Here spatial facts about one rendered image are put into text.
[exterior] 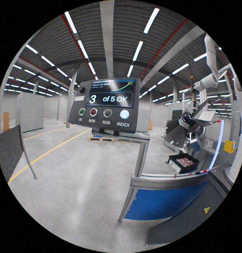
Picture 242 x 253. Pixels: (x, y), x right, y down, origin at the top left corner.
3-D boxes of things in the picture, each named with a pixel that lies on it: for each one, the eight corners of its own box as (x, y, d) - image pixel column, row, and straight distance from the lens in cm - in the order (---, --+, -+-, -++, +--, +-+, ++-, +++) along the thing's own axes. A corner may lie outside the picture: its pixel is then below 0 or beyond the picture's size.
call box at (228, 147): (227, 150, 101) (229, 139, 100) (233, 153, 98) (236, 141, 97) (222, 151, 86) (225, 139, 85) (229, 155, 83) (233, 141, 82)
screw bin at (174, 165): (183, 159, 79) (185, 152, 77) (197, 169, 72) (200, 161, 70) (166, 163, 63) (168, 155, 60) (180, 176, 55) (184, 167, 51)
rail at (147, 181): (220, 170, 102) (224, 162, 100) (222, 172, 101) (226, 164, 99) (130, 182, 44) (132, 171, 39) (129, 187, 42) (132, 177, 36)
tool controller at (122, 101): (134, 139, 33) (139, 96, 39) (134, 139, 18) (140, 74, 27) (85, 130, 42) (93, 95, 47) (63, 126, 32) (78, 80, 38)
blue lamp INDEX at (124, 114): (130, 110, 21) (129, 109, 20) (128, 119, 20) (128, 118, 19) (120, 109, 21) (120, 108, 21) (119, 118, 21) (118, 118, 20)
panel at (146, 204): (186, 211, 135) (220, 171, 98) (187, 212, 135) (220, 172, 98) (123, 217, 103) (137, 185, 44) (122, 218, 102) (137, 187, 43)
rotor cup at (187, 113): (183, 127, 99) (177, 119, 93) (190, 119, 105) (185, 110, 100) (191, 129, 87) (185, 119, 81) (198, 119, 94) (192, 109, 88)
